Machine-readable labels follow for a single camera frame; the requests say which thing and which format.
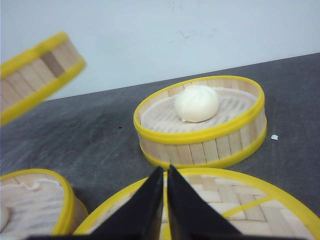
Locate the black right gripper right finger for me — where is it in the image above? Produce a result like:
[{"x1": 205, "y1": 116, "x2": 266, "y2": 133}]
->
[{"x1": 166, "y1": 163, "x2": 243, "y2": 240}]

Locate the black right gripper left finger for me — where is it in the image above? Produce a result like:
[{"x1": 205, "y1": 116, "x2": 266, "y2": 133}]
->
[{"x1": 28, "y1": 167, "x2": 164, "y2": 240}]

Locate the woven bamboo steamer lid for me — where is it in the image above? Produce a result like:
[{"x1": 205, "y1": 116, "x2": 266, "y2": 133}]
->
[{"x1": 72, "y1": 167, "x2": 320, "y2": 240}]

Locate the front bamboo steamer basket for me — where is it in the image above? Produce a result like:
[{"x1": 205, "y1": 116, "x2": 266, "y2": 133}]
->
[{"x1": 0, "y1": 168, "x2": 88, "y2": 240}]

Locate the white steamer liner cloth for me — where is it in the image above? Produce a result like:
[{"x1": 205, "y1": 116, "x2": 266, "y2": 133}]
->
[{"x1": 0, "y1": 179, "x2": 64, "y2": 240}]

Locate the white liner in right basket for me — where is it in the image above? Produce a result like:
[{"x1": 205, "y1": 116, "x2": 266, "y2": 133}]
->
[{"x1": 140, "y1": 87, "x2": 257, "y2": 133}]

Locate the white bun with yellow dot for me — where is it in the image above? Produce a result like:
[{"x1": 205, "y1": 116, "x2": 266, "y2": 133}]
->
[{"x1": 174, "y1": 85, "x2": 220, "y2": 123}]

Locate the small white scrap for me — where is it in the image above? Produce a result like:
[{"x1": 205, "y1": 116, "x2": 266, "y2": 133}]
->
[{"x1": 270, "y1": 134, "x2": 279, "y2": 141}]

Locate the white bun front left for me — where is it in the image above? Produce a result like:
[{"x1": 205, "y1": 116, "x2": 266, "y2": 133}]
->
[{"x1": 0, "y1": 205, "x2": 10, "y2": 230}]

